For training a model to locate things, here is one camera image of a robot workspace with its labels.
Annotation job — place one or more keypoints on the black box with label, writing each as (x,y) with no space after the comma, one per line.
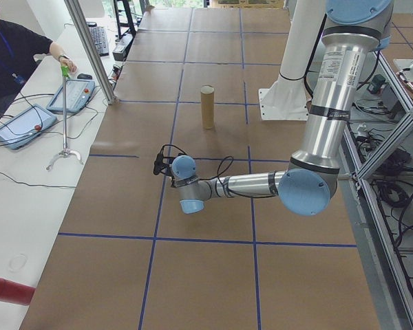
(121,49)

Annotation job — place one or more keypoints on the black computer mouse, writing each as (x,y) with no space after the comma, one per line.
(84,76)

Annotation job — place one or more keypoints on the black metal rack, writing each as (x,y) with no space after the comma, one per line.
(124,17)

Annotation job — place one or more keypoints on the blue-grey teach pendant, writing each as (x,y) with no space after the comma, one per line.
(24,125)
(71,95)

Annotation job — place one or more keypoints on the white desk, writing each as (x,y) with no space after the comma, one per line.
(24,213)

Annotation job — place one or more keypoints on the person in black shirt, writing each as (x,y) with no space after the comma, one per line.
(10,58)

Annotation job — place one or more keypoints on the person's bare hand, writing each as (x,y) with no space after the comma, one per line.
(70,65)

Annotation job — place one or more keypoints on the black keyboard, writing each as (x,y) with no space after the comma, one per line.
(99,40)

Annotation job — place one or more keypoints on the red tube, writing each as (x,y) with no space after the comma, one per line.
(12,290)

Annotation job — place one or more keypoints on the brown cardboard tube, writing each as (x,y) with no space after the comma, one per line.
(208,110)

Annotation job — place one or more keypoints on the aluminium profile post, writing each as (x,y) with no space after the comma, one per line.
(93,51)

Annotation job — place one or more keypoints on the V-shaped metal bar frame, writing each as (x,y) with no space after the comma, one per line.
(385,151)

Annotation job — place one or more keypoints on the person's bare forearm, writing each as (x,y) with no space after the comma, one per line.
(58,51)

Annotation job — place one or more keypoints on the green motor device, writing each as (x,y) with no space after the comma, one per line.
(377,85)

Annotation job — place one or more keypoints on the black power adapter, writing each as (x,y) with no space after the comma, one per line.
(401,157)

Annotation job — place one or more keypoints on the white square base plate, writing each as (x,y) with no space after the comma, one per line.
(404,67)

